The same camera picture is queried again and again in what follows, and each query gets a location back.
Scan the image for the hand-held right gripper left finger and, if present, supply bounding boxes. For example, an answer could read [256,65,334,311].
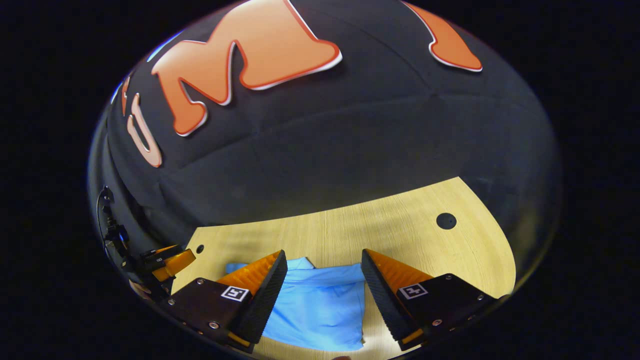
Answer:
[167,249,289,354]

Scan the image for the light blue T-shirt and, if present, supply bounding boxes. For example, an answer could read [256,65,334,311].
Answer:
[225,257,368,352]

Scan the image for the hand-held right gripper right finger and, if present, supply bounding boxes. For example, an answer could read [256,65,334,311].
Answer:
[361,248,503,352]

